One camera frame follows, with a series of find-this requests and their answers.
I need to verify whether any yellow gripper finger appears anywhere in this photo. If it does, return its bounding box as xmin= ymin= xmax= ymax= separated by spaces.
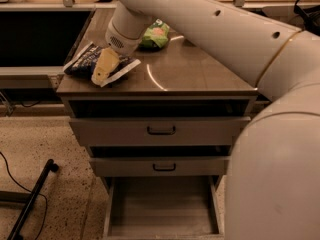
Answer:
xmin=91 ymin=47 xmax=120 ymax=86

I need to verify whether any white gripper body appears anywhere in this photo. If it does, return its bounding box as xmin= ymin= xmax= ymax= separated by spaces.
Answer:
xmin=105 ymin=17 xmax=142 ymax=55

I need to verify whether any blue chip bag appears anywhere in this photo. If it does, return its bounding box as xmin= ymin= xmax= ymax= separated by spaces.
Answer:
xmin=63 ymin=43 xmax=141 ymax=87

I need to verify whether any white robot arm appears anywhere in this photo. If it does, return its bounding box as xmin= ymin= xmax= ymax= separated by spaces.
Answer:
xmin=106 ymin=0 xmax=320 ymax=240

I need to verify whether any green chip bag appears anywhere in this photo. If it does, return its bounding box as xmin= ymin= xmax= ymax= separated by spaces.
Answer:
xmin=139 ymin=19 xmax=170 ymax=49

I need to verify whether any middle drawer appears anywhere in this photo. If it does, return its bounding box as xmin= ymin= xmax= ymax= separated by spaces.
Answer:
xmin=89 ymin=156 xmax=230 ymax=177

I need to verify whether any drawer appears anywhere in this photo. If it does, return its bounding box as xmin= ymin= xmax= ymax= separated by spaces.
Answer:
xmin=89 ymin=156 xmax=230 ymax=177
xmin=103 ymin=176 xmax=224 ymax=240
xmin=70 ymin=117 xmax=249 ymax=147

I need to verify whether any top drawer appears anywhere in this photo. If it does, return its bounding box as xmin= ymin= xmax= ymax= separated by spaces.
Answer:
xmin=70 ymin=117 xmax=249 ymax=147

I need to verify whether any bottom drawer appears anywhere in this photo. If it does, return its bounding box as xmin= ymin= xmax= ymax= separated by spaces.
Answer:
xmin=103 ymin=176 xmax=224 ymax=240

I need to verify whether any black floor stand bar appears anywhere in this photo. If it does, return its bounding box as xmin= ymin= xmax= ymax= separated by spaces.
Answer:
xmin=0 ymin=159 xmax=59 ymax=240

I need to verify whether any black floor cable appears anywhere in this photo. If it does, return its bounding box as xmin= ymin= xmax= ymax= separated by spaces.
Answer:
xmin=0 ymin=151 xmax=48 ymax=240

